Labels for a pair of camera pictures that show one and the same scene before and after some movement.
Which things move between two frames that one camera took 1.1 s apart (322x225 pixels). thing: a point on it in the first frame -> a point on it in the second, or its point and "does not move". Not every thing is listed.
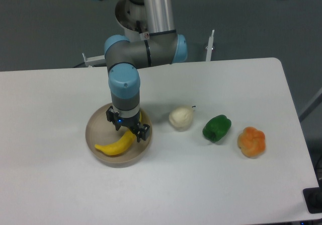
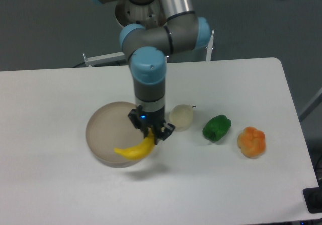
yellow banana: x=120 y=146 -> x=140 y=149
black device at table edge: x=313 y=197 does not move
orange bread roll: x=251 y=142 does not move
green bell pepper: x=217 y=128 does not move
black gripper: x=133 y=123 -> x=142 y=120
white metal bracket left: x=96 y=61 does not move
